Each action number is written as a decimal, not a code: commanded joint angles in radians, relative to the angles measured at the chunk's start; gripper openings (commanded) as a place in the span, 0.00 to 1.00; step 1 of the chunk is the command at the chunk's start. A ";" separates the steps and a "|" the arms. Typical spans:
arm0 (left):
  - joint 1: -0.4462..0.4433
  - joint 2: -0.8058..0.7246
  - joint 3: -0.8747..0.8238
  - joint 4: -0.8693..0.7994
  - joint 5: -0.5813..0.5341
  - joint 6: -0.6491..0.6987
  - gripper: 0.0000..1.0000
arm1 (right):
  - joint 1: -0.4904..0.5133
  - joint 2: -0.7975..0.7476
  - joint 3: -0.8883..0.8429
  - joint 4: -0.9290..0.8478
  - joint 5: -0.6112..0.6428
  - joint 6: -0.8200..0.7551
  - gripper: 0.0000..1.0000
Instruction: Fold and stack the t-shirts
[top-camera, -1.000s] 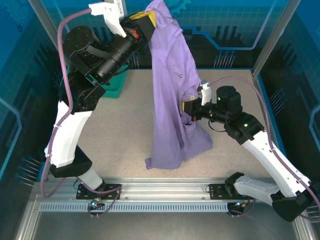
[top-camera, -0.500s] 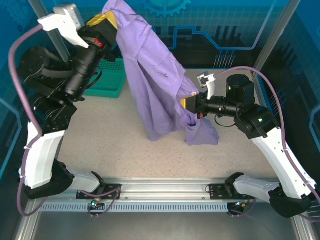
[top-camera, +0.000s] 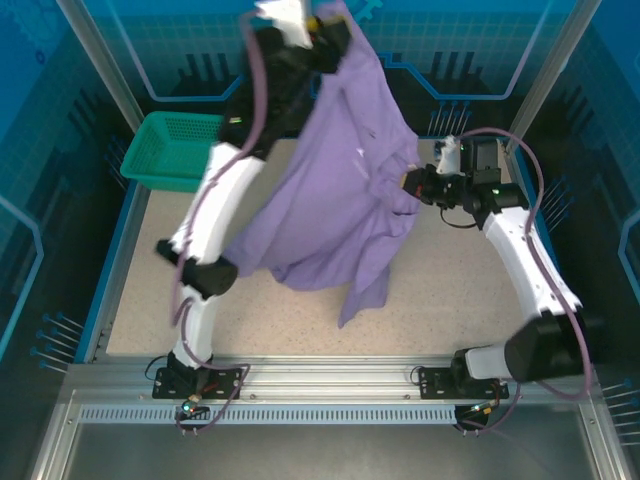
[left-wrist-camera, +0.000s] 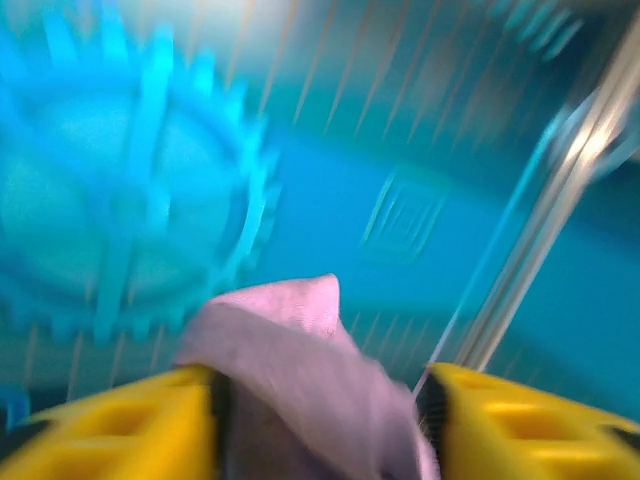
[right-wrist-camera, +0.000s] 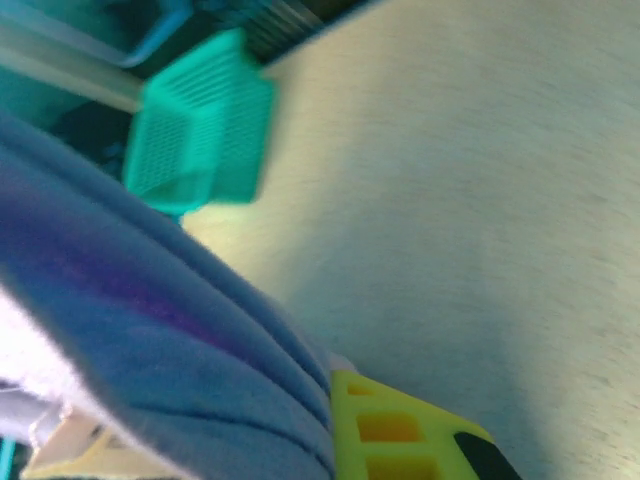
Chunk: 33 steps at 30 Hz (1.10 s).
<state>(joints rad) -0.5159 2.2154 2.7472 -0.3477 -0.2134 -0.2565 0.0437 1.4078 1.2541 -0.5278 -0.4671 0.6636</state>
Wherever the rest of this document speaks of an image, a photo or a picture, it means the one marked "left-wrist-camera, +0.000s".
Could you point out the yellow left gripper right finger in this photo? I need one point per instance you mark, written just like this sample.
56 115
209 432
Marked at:
525 435

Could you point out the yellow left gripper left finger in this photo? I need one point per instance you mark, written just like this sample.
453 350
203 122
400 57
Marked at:
125 430

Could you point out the aluminium frame post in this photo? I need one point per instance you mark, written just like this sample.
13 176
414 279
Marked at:
550 210

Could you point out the purple printed t-shirt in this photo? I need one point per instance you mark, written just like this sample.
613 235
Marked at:
310 360

